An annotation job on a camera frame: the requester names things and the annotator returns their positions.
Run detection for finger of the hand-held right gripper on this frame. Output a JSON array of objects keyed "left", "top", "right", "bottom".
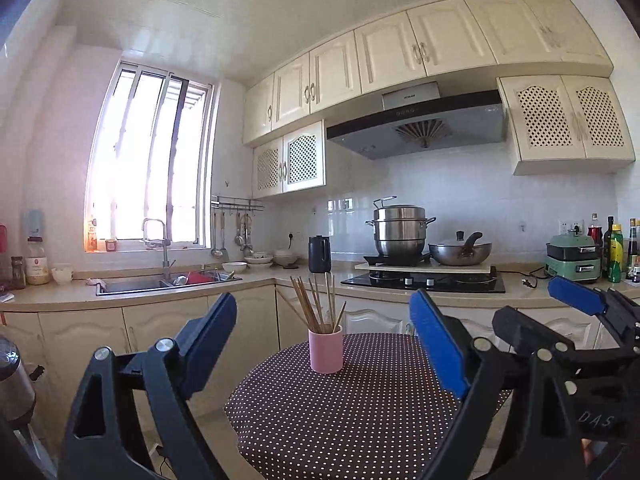
[
  {"left": 546, "top": 275, "right": 640, "bottom": 348},
  {"left": 491, "top": 305, "right": 640, "bottom": 441}
]

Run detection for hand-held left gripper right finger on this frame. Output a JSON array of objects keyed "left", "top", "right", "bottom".
[{"left": 409, "top": 289, "right": 585, "bottom": 480}]

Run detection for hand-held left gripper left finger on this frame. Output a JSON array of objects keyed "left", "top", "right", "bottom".
[{"left": 59, "top": 291, "right": 238, "bottom": 480}]

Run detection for pink cup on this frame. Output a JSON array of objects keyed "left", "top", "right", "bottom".
[{"left": 308, "top": 324, "right": 344, "bottom": 375}]

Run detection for group of wooden chopsticks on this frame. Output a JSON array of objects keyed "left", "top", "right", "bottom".
[{"left": 290, "top": 272, "right": 347, "bottom": 335}]

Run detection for green electric grill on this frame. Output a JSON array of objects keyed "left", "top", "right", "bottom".
[{"left": 546, "top": 232, "right": 603, "bottom": 281}]

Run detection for cream lower kitchen cabinets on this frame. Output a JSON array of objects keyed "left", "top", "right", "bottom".
[{"left": 0, "top": 282, "right": 640, "bottom": 480}]

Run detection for dark glass bottle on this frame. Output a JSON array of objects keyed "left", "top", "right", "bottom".
[{"left": 602, "top": 216, "right": 616, "bottom": 281}]

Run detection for green bottle yellow cap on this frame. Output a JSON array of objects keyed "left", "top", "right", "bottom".
[{"left": 609, "top": 224, "right": 625, "bottom": 282}]

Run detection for black glass gas cooktop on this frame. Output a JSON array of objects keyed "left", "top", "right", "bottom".
[{"left": 341, "top": 267, "right": 506, "bottom": 294}]

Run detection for dark sauce bottle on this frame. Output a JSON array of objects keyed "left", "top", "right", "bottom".
[{"left": 626, "top": 218, "right": 640, "bottom": 281}]

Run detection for steel kitchen sink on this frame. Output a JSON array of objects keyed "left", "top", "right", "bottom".
[{"left": 95, "top": 272, "right": 243, "bottom": 296}]

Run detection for beige kitchen countertop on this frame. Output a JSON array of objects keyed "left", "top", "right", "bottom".
[{"left": 0, "top": 260, "right": 640, "bottom": 313}]

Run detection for black induction cooker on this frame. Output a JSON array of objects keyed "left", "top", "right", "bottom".
[{"left": 363, "top": 252, "right": 432, "bottom": 267}]

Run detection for steel ladle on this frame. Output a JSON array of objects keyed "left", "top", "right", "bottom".
[{"left": 211, "top": 212, "right": 229, "bottom": 259}]

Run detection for steel kitchen faucet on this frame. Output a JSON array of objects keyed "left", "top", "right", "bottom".
[{"left": 141, "top": 217, "right": 172, "bottom": 281}]

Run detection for brown polka dot tablecloth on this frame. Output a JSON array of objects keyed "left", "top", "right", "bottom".
[{"left": 223, "top": 332, "right": 516, "bottom": 480}]

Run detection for hanging steel skimmer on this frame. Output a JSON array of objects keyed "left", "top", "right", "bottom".
[{"left": 235, "top": 212, "right": 254, "bottom": 252}]

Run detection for steel steamer pot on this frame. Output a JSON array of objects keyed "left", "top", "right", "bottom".
[{"left": 365, "top": 196, "right": 437, "bottom": 258}]

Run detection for black electric jug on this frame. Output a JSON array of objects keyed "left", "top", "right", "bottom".
[{"left": 307, "top": 235, "right": 337, "bottom": 275}]

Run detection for glass jar with label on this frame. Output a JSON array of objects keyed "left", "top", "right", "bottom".
[{"left": 26, "top": 236, "right": 50, "bottom": 286}]

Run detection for kitchen window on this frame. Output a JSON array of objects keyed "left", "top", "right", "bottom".
[{"left": 84, "top": 60, "right": 216, "bottom": 253}]

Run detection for steel thermos jug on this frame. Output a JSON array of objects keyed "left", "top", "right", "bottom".
[{"left": 0, "top": 337, "right": 37, "bottom": 423}]

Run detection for teal container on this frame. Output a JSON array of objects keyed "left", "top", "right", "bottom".
[{"left": 25, "top": 209, "right": 46, "bottom": 241}]

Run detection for grey range hood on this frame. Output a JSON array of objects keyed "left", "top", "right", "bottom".
[{"left": 326, "top": 81, "right": 507, "bottom": 161}]

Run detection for black power cable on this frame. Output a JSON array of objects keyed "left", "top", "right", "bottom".
[{"left": 522, "top": 265, "right": 551, "bottom": 288}]

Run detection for steel wok with black handle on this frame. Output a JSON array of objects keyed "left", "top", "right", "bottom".
[{"left": 428, "top": 231, "right": 493, "bottom": 267}]

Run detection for steel wall rack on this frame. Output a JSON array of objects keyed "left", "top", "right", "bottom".
[{"left": 211, "top": 195, "right": 265, "bottom": 212}]

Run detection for lattice door wall cabinet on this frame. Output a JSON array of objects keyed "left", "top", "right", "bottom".
[
  {"left": 497, "top": 75, "right": 636, "bottom": 176},
  {"left": 251, "top": 120, "right": 327, "bottom": 200}
]

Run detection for cream upper wall cabinets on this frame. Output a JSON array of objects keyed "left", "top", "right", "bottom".
[{"left": 242, "top": 0, "right": 613, "bottom": 148}]

